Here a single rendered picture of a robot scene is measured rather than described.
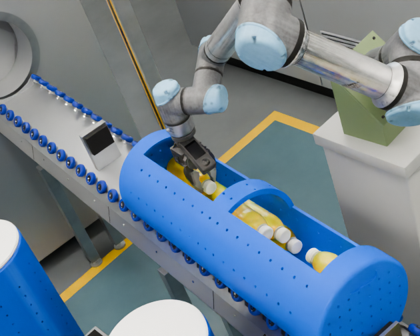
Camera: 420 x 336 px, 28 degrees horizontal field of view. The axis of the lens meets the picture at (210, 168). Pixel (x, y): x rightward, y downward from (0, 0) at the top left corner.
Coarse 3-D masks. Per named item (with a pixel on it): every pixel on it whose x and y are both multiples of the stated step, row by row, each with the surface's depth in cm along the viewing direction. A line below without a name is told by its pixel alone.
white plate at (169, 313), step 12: (168, 300) 219; (132, 312) 220; (144, 312) 218; (156, 312) 217; (168, 312) 216; (180, 312) 215; (192, 312) 213; (120, 324) 218; (132, 324) 216; (144, 324) 215; (156, 324) 214; (168, 324) 213; (180, 324) 211; (192, 324) 210; (204, 324) 209
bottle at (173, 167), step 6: (174, 162) 249; (168, 168) 251; (174, 168) 249; (180, 168) 247; (174, 174) 249; (180, 174) 246; (186, 180) 244; (204, 180) 241; (210, 180) 242; (192, 186) 243
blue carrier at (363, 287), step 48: (144, 144) 241; (144, 192) 234; (192, 192) 220; (240, 192) 212; (192, 240) 217; (240, 240) 203; (336, 240) 212; (240, 288) 204; (288, 288) 189; (336, 288) 180; (384, 288) 190
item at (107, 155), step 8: (96, 128) 284; (104, 128) 284; (80, 136) 283; (88, 136) 283; (96, 136) 284; (104, 136) 286; (112, 136) 290; (88, 144) 283; (96, 144) 285; (104, 144) 287; (112, 144) 291; (88, 152) 287; (96, 152) 286; (104, 152) 290; (112, 152) 292; (96, 160) 289; (104, 160) 291; (112, 160) 293; (96, 168) 292
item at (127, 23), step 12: (108, 0) 288; (120, 0) 287; (120, 12) 289; (132, 12) 292; (120, 24) 292; (132, 24) 293; (132, 36) 295; (132, 48) 297; (144, 48) 300; (132, 60) 305; (144, 60) 302; (144, 72) 304; (156, 72) 307; (144, 84) 310; (156, 84) 309; (156, 108) 315
